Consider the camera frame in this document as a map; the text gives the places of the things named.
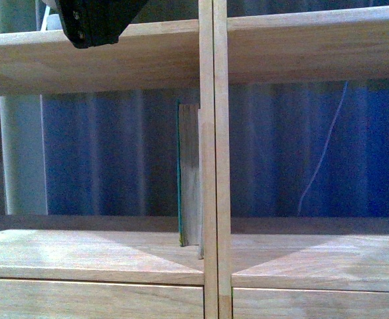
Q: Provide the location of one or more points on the white pillar behind shelf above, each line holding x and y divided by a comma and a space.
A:
21, 128

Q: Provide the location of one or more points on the wooden bookshelf unit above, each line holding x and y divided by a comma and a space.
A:
275, 268

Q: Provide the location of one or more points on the dark blue curtain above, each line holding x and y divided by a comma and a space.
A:
313, 149

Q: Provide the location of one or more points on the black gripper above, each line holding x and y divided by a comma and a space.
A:
93, 23

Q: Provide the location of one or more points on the teal cover upright book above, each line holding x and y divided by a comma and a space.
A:
189, 197

